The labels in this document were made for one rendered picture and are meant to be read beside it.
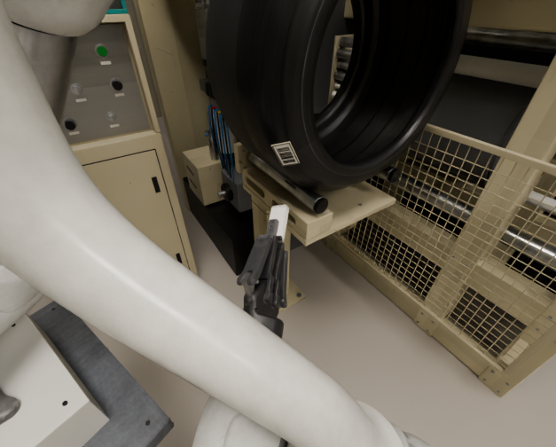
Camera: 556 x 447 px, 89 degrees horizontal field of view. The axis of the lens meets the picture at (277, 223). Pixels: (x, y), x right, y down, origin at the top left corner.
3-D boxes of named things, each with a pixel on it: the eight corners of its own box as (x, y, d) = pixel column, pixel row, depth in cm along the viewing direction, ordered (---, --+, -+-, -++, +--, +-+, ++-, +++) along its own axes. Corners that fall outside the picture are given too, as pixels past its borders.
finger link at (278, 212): (266, 241, 50) (264, 239, 49) (273, 207, 53) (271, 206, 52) (282, 240, 48) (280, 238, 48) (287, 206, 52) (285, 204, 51)
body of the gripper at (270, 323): (216, 336, 39) (232, 273, 44) (247, 347, 46) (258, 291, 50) (263, 341, 36) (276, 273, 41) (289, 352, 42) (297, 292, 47)
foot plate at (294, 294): (240, 286, 164) (240, 284, 163) (279, 267, 176) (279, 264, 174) (264, 321, 147) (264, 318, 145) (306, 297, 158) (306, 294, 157)
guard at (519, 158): (328, 233, 155) (348, 98, 111) (331, 232, 155) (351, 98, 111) (505, 379, 96) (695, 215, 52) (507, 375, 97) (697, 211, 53)
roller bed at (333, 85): (325, 117, 123) (334, 35, 104) (350, 112, 129) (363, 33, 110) (359, 132, 110) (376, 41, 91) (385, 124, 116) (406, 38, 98)
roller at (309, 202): (254, 164, 96) (245, 159, 93) (262, 152, 95) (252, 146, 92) (322, 216, 73) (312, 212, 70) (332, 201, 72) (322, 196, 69)
